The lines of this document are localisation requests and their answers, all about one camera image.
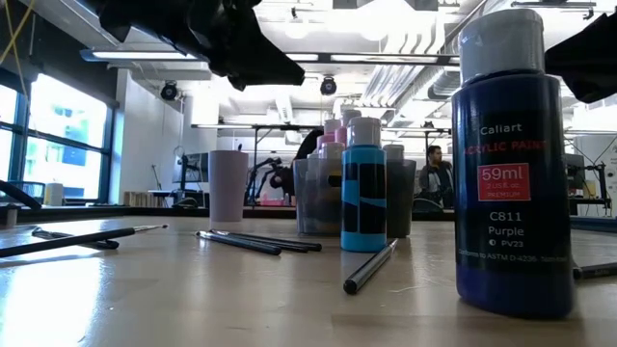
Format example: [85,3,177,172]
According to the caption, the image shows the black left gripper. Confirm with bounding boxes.
[95,0,306,92]

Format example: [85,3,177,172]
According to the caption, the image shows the small light blue paint bottle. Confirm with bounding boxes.
[340,116,389,254]

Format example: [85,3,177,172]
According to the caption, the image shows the small dark blue paint bottle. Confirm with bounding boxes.
[451,8,576,320]

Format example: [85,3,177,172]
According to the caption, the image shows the black equipment stand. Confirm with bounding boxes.
[566,152,614,217]

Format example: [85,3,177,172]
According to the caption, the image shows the black background monitor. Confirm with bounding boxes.
[172,152,209,184]

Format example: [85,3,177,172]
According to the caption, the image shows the lilac plastic cup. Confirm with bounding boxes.
[207,149,250,224]

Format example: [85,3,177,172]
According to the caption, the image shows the translucent grey plastic bin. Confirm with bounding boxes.
[293,157,416,238]

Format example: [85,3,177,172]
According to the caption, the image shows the light wooden blocks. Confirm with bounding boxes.
[122,191,151,208]

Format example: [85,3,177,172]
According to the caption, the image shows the person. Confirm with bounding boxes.
[417,145,455,209]

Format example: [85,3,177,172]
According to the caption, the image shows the black markers at right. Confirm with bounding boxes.
[572,261,617,280]

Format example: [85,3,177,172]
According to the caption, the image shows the white canister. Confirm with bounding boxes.
[43,182,65,207]

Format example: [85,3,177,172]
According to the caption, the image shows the thin yellow hanging cable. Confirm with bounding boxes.
[0,0,36,97]

